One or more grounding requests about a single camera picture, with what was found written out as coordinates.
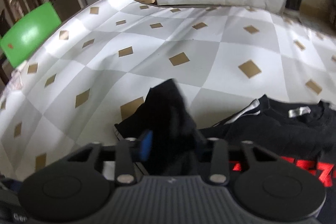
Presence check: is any green plastic chair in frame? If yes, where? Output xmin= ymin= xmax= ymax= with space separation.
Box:
xmin=0 ymin=2 xmax=62 ymax=68

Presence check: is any black t-shirt with red print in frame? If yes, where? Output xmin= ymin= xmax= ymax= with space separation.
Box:
xmin=114 ymin=79 xmax=336 ymax=189

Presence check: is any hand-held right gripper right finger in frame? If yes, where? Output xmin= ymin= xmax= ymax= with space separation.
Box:
xmin=196 ymin=132 xmax=279 ymax=185

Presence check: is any small crumpled plastic bag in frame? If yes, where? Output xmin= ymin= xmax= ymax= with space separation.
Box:
xmin=8 ymin=68 xmax=26 ymax=91

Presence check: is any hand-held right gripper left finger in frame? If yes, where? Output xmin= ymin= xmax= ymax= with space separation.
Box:
xmin=67 ymin=130 xmax=153 ymax=185

